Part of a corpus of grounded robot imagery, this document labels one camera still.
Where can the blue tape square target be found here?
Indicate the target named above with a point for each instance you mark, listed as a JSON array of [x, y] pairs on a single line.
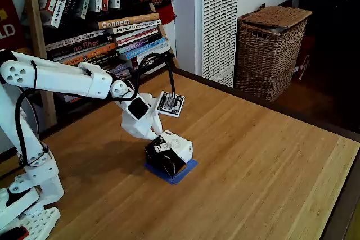
[[182, 175]]

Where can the brown wicker laundry basket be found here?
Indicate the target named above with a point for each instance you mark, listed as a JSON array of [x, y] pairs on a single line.
[[267, 54]]

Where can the wrist camera on white bracket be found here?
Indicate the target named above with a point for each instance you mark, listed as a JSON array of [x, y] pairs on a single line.
[[170, 105]]

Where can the red black clamp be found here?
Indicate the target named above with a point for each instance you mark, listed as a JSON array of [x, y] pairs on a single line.
[[14, 234]]

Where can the black Rocket Science book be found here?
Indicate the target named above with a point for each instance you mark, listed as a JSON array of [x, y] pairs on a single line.
[[104, 60]]

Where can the orange Connect book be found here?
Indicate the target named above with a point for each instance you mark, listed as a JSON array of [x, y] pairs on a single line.
[[118, 23]]

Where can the orange paperback book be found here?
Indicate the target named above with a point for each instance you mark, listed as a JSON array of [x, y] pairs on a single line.
[[92, 53]]

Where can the purple paperback book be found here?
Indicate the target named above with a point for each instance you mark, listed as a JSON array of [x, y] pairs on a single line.
[[140, 44]]

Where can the wooden ladder bookshelf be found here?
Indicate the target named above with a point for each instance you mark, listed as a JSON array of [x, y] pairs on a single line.
[[32, 26]]

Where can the grey blue book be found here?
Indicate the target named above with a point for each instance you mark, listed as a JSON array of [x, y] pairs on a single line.
[[123, 72]]

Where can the white louvered heater panel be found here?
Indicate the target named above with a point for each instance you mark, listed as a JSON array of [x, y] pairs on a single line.
[[219, 26]]

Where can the blue paperback book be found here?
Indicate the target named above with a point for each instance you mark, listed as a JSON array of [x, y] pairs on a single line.
[[146, 47]]

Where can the black white servo box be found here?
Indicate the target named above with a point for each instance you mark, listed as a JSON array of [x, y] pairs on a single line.
[[174, 144]]

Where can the black no filter book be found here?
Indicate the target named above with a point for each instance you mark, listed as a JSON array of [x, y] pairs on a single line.
[[84, 45]]

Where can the white perforated base plate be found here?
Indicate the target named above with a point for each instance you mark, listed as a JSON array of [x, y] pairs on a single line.
[[42, 223]]

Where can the white red striped book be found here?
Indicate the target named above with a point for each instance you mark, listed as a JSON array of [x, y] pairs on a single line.
[[135, 35]]

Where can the red yellow banner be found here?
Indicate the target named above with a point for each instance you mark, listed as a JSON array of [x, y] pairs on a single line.
[[8, 12]]

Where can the white Modern Romance book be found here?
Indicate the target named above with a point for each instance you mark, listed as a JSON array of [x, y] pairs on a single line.
[[135, 27]]

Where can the white book script title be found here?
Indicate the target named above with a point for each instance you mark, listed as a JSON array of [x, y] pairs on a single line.
[[73, 40]]

